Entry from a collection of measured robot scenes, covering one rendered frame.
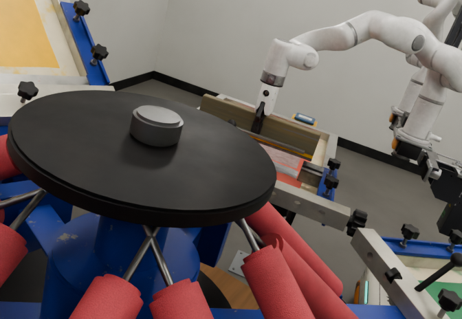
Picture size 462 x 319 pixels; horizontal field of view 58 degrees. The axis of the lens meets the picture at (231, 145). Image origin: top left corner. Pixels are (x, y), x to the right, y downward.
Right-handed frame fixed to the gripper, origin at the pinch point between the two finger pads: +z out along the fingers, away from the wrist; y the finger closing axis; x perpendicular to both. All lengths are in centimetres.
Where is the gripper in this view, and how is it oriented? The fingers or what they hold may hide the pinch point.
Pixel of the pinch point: (258, 126)
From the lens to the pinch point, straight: 137.5
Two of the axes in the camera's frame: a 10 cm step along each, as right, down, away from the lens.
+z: -2.6, 8.9, 3.8
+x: -9.2, -3.4, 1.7
